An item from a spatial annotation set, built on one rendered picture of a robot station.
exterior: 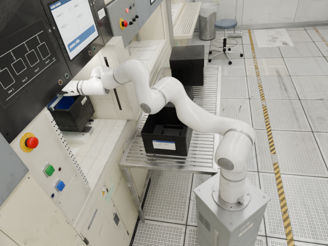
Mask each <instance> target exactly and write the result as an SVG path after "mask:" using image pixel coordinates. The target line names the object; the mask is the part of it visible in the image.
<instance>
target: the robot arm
mask: <svg viewBox="0 0 328 246"><path fill-rule="evenodd" d="M149 80H150V73H149V70H148V68H147V67H146V65H145V64H144V63H142V62H141V61H139V60H137V59H130V60H127V61H125V62H123V63H122V64H120V65H118V66H116V67H115V68H113V69H111V68H109V67H107V66H105V65H99V66H97V67H95V68H94V69H93V70H92V72H91V77H90V79H89V80H86V81H70V82H69V83H68V84H67V85H66V86H65V87H64V88H63V89H62V91H61V92H60V93H59V95H62V94H63V95H64V96H76V95H79V94H80V95H89V96H107V95H108V94H109V92H110V89H114V88H117V87H119V86H121V85H124V84H126V83H129V82H133V84H134V87H135V91H136V97H137V102H138V105H139V107H140V109H141V110H142V111H143V112H145V113H147V114H156V113H158V112H159V111H160V110H161V109H162V108H163V107H164V106H165V105H166V104H167V103H168V102H171V103H173V104H174V105H175V108H176V113H177V117H178V119H179V120H180V121H181V122H182V123H184V124H185V125H187V126H188V127H190V128H191V129H193V130H195V131H197V132H199V133H203V134H211V133H216V134H220V135H222V136H223V138H222V140H221V142H220V143H219V145H218V147H217V149H216V152H215V156H214V160H215V163H216V165H217V166H219V167H220V179H219V180H218V181H217V182H216V183H215V184H214V186H213V188H212V197H213V199H214V201H215V203H216V204H217V205H218V206H220V207H221V208H223V209H225V210H229V211H238V210H241V209H243V208H245V207H246V206H247V205H248V203H249V201H250V191H249V189H248V187H247V186H246V185H245V183H246V175H247V163H246V160H247V157H248V155H249V153H250V151H251V149H252V147H253V144H254V142H255V139H256V133H255V131H254V129H253V127H252V126H251V125H249V124H248V123H246V122H243V121H241V120H237V119H232V118H226V117H221V116H217V115H214V114H211V113H209V112H208V111H206V110H204V109H203V108H201V107H200V106H198V105H197V104H196V103H194V102H193V101H192V100H191V99H190V98H189V97H188V95H187V94H186V92H185V89H184V87H183V85H182V84H181V82H180V81H179V80H177V79H176V78H174V77H164V78H162V79H161V80H159V81H158V82H157V83H155V84H154V85H153V86H152V87H151V88H150V87H149Z"/></svg>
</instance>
